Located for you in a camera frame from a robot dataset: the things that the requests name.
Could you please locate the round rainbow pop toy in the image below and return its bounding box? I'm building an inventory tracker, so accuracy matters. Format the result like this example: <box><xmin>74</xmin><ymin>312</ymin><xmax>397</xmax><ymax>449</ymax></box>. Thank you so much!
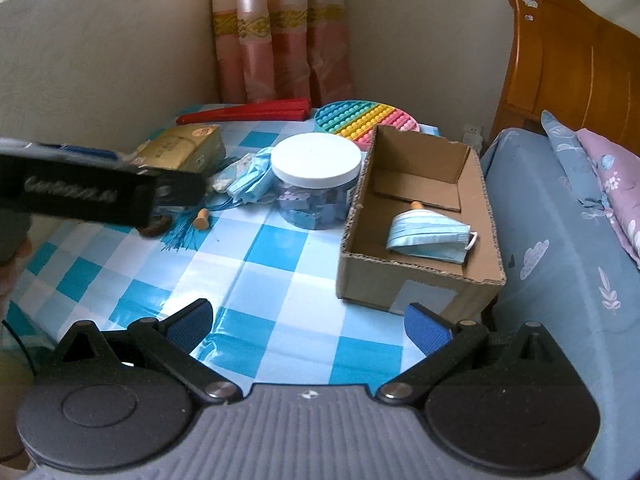
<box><xmin>314</xmin><ymin>100</ymin><xmax>420</xmax><ymax>151</ymax></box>

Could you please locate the blue white checkered tablecloth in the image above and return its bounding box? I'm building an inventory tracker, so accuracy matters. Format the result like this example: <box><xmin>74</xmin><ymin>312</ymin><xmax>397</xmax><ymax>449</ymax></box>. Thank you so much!
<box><xmin>0</xmin><ymin>104</ymin><xmax>493</xmax><ymax>396</ymax></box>

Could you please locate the clear jar with white lid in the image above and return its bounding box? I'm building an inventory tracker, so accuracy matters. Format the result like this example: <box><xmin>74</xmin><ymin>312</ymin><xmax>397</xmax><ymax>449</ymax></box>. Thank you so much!
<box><xmin>270</xmin><ymin>133</ymin><xmax>362</xmax><ymax>231</ymax></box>

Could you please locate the small brown object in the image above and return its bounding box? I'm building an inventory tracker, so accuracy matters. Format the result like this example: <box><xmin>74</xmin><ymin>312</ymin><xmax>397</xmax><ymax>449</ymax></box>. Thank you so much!
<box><xmin>137</xmin><ymin>215</ymin><xmax>173</xmax><ymax>237</ymax></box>

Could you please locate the blue floral pillow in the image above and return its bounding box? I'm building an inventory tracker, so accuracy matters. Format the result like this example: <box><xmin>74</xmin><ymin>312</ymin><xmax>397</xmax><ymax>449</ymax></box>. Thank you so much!
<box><xmin>540</xmin><ymin>110</ymin><xmax>640</xmax><ymax>261</ymax></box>

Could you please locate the purple floral quilt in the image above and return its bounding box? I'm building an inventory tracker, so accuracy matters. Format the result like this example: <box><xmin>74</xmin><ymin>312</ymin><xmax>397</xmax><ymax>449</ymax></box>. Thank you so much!
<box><xmin>575</xmin><ymin>127</ymin><xmax>640</xmax><ymax>268</ymax></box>

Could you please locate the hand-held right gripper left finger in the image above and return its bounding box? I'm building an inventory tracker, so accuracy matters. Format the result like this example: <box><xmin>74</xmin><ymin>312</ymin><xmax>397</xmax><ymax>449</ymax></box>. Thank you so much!
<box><xmin>47</xmin><ymin>298</ymin><xmax>243</xmax><ymax>406</ymax></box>

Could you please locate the bed with blue sheet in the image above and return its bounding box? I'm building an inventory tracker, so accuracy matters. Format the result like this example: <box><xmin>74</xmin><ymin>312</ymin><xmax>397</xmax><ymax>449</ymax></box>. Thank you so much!
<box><xmin>480</xmin><ymin>127</ymin><xmax>640</xmax><ymax>480</ymax></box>

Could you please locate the gold tissue packet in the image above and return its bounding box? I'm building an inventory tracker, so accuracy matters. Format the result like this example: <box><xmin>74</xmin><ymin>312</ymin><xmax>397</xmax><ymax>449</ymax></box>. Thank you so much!
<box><xmin>131</xmin><ymin>124</ymin><xmax>227</xmax><ymax>176</ymax></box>

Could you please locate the pink striped curtain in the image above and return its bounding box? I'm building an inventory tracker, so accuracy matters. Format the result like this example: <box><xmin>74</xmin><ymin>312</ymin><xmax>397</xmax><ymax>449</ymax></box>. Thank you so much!
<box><xmin>210</xmin><ymin>0</ymin><xmax>348</xmax><ymax>108</ymax></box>

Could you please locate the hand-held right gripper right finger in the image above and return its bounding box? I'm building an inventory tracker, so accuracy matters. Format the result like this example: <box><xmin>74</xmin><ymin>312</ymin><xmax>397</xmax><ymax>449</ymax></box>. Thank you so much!
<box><xmin>375</xmin><ymin>302</ymin><xmax>581</xmax><ymax>403</ymax></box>

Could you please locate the red folded fan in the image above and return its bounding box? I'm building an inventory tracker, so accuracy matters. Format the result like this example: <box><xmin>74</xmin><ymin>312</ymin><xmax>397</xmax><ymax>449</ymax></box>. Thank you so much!
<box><xmin>176</xmin><ymin>98</ymin><xmax>311</xmax><ymax>126</ymax></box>

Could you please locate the cardboard box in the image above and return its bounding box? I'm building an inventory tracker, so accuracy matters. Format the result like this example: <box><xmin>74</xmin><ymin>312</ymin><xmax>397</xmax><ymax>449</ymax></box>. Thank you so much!
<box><xmin>336</xmin><ymin>124</ymin><xmax>507</xmax><ymax>318</ymax></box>

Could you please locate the wooden bed headboard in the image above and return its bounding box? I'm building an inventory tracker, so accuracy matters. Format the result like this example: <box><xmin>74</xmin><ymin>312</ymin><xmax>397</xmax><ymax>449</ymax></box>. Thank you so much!
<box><xmin>487</xmin><ymin>0</ymin><xmax>640</xmax><ymax>153</ymax></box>

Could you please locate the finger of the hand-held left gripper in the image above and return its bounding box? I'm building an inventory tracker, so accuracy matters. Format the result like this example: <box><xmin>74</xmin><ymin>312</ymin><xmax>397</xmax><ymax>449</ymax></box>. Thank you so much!
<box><xmin>152</xmin><ymin>167</ymin><xmax>207</xmax><ymax>209</ymax></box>

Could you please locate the blue tassel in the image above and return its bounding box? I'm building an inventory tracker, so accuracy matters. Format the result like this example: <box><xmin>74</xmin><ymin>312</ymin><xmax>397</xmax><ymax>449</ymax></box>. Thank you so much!
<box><xmin>162</xmin><ymin>195</ymin><xmax>241</xmax><ymax>252</ymax></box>

